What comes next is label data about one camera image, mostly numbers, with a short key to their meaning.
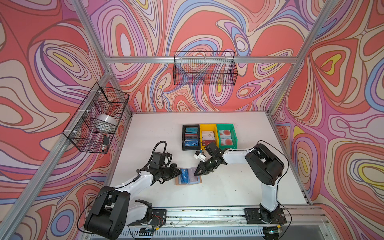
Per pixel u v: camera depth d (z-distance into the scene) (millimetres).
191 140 1017
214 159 770
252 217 732
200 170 845
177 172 848
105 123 704
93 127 731
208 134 1044
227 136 1019
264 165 508
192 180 847
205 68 960
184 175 856
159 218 728
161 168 740
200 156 866
